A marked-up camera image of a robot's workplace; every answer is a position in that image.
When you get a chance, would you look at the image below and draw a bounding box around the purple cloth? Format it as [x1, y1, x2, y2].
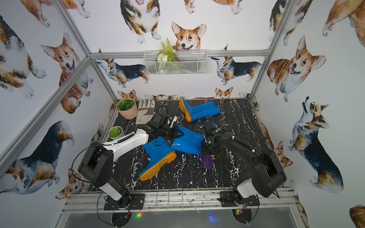
[198, 147, 214, 169]

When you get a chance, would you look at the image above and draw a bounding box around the blue rubber boot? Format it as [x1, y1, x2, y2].
[139, 136, 176, 181]
[171, 125, 204, 155]
[179, 97, 221, 123]

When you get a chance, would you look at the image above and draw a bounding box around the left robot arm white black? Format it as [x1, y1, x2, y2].
[78, 125, 184, 204]

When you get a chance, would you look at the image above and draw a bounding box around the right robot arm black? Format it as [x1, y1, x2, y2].
[202, 129, 287, 199]

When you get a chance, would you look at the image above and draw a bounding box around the white grey work glove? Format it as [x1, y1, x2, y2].
[136, 99, 156, 125]

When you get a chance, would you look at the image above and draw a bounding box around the pink ribbed plant pot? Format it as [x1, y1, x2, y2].
[117, 101, 138, 120]

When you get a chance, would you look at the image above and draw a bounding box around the green plant in white pot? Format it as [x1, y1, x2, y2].
[108, 127, 122, 138]

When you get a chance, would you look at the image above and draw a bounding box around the green plant in pink pot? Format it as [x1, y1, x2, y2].
[117, 98, 136, 111]

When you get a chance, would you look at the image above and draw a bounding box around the small white plant pot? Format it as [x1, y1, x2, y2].
[108, 126, 125, 140]

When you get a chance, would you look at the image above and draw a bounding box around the fern and white flower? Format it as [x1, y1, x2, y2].
[156, 38, 178, 74]

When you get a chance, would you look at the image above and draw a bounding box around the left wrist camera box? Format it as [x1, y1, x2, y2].
[153, 112, 176, 128]

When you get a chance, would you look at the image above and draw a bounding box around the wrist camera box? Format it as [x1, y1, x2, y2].
[202, 122, 218, 134]
[153, 112, 176, 128]

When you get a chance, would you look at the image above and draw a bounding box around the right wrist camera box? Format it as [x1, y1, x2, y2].
[202, 122, 218, 134]

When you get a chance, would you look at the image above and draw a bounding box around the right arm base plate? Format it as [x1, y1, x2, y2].
[217, 191, 260, 207]

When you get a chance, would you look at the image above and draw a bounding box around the white wire wall basket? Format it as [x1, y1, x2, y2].
[144, 50, 208, 75]

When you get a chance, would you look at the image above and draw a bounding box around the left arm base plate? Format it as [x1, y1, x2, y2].
[104, 193, 145, 211]

